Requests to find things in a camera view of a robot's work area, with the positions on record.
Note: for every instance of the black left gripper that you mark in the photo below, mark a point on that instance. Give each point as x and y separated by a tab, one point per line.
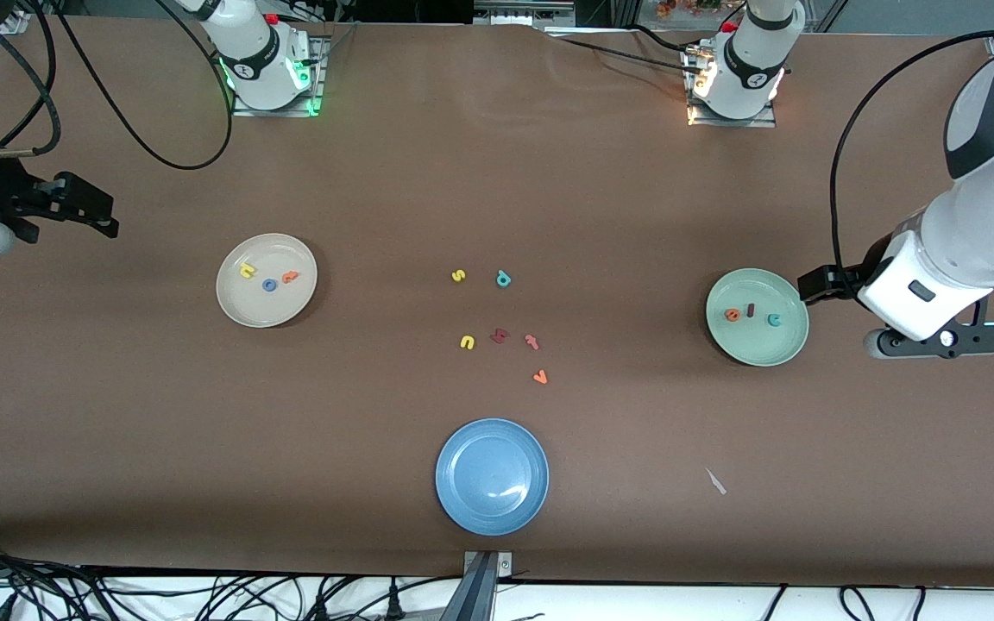
851	278

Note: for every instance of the green round plate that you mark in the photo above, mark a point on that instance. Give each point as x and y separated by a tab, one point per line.
756	345

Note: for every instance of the beige round plate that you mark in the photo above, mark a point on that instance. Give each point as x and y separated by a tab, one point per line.
266	306

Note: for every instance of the brown table cover sheet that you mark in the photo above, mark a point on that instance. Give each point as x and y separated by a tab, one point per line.
117	431

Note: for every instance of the small white paper scrap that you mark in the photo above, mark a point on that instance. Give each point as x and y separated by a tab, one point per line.
715	481

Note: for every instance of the orange decorative object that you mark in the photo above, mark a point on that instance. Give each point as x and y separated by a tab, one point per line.
687	7

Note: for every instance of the teal foam letter p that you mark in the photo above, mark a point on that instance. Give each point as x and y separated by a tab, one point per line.
503	281

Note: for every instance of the dark red foam letter k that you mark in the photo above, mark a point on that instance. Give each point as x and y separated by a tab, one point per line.
499	336

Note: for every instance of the blue round plate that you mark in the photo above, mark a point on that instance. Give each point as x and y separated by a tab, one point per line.
492	477

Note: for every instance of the white equipment box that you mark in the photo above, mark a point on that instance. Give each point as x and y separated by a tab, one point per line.
531	13

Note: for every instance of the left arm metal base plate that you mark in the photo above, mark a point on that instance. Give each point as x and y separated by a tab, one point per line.
734	122

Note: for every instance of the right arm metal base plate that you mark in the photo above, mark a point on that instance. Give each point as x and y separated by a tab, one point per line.
277	111

